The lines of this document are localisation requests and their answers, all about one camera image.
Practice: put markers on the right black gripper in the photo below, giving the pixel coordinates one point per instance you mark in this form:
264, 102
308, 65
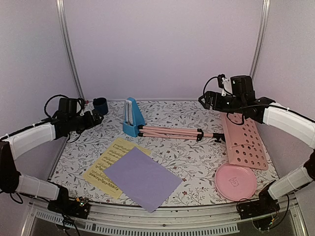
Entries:
209, 95

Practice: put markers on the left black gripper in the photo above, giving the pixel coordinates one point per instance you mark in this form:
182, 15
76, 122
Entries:
91, 123

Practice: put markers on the pink music stand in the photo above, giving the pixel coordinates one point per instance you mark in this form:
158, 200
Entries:
243, 143

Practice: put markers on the purple sheet music paper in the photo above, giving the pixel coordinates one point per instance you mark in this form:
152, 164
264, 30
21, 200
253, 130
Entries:
142, 179

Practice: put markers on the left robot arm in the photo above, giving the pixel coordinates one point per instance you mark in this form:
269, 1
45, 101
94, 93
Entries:
69, 117

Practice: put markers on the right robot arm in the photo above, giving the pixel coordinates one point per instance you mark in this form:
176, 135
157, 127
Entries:
238, 96

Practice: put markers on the dark blue cup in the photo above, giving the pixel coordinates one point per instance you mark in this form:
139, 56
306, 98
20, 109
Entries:
100, 105

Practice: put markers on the blue metronome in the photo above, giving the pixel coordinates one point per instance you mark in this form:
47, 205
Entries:
133, 117

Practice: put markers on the yellow sheet music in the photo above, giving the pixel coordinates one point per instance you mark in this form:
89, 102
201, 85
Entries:
95, 175

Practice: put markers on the pink plate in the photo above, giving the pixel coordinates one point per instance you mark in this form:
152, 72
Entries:
235, 182

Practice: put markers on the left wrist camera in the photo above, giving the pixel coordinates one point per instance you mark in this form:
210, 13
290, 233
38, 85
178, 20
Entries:
83, 104

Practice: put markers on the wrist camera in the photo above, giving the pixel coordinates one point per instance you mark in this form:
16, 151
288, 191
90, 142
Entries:
83, 104
225, 84

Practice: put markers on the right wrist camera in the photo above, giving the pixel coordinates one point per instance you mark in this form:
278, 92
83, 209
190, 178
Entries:
225, 84

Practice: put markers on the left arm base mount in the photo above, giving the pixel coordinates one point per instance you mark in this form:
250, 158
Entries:
78, 207

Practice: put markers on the front aluminium rail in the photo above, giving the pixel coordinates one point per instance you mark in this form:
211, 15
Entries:
119, 220

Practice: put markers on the left aluminium frame post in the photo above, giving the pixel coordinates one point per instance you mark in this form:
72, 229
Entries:
68, 47

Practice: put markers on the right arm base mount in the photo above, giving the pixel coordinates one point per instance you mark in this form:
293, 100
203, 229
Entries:
249, 209

